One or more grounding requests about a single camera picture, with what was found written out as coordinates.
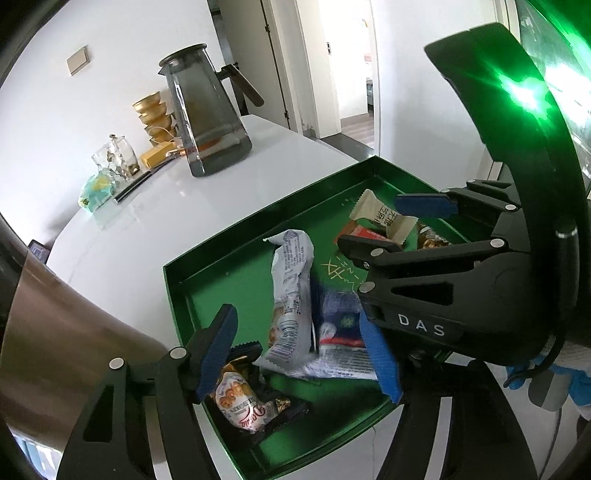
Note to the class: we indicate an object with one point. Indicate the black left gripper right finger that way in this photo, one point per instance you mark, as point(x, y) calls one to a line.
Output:
point(485, 440)

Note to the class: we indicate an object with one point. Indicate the green snack tray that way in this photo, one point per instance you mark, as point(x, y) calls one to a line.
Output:
point(288, 395)

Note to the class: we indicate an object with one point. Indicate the red snack bar wrapper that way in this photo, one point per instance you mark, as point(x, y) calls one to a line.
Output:
point(353, 228)

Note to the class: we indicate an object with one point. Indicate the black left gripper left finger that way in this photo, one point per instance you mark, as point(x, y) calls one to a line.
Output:
point(110, 438)

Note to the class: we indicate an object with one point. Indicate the blue white snack packet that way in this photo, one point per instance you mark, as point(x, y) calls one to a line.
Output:
point(344, 341)

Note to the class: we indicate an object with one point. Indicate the grey white snack packet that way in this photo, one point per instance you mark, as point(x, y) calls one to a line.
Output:
point(292, 334)

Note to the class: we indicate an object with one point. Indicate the small tablet screen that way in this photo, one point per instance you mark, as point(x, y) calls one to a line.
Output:
point(39, 250)

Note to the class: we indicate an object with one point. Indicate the beige candy wrapper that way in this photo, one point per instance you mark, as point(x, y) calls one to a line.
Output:
point(372, 209)

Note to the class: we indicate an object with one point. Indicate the copper black trash bin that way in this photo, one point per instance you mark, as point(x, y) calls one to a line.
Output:
point(55, 348)

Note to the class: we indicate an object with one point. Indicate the beige wall switch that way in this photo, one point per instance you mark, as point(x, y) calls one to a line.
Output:
point(77, 60)

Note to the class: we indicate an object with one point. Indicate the yellow box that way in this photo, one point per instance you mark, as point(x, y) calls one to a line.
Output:
point(156, 155)

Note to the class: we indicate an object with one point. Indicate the clear glass jar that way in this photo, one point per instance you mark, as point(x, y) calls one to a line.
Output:
point(118, 157)

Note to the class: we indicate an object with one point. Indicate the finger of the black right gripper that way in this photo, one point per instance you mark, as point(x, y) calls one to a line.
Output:
point(369, 254)
point(443, 203)

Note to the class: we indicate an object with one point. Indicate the cookie snack packet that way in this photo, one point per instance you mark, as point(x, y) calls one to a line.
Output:
point(239, 404)

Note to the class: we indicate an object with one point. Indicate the black tray on table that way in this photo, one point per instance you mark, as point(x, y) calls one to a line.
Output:
point(127, 190)

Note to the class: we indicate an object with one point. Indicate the smoked glass pitcher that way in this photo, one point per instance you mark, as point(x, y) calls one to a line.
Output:
point(211, 132)

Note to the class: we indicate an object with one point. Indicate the white door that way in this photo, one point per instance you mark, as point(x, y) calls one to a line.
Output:
point(255, 46)

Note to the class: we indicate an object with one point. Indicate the green tissue pack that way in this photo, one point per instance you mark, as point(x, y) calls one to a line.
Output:
point(98, 189)

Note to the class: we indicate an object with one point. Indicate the gold stacked bowls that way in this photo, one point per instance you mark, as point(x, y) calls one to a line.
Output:
point(157, 122)

